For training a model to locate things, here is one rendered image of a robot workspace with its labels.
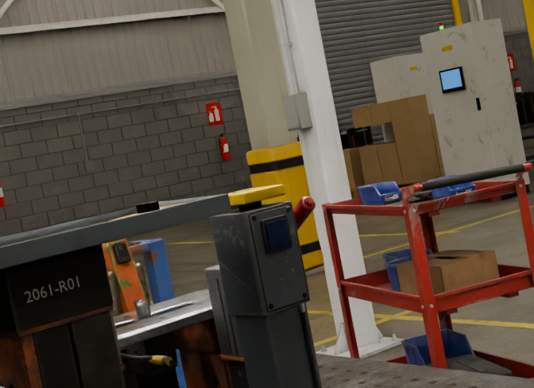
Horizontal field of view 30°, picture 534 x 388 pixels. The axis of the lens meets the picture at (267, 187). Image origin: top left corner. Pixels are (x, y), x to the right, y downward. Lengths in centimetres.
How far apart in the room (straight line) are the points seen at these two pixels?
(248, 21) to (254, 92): 59
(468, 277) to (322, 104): 200
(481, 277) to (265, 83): 513
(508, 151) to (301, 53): 655
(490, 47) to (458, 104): 73
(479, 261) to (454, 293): 18
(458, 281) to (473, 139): 811
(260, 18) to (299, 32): 328
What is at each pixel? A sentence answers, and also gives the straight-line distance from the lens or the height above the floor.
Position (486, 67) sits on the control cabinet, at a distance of 1139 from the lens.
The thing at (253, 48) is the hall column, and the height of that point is 194.
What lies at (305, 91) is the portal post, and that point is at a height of 139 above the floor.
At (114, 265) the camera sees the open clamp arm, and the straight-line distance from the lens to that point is 153.
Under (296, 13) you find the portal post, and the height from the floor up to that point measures 180.
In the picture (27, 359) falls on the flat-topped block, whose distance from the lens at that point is 91.
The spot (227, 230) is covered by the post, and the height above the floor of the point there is 112.
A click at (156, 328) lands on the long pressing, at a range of 130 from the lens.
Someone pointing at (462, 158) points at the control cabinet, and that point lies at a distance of 1162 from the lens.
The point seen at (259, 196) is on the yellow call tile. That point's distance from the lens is 106.
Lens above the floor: 122
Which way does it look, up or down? 3 degrees down
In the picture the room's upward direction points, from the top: 11 degrees counter-clockwise
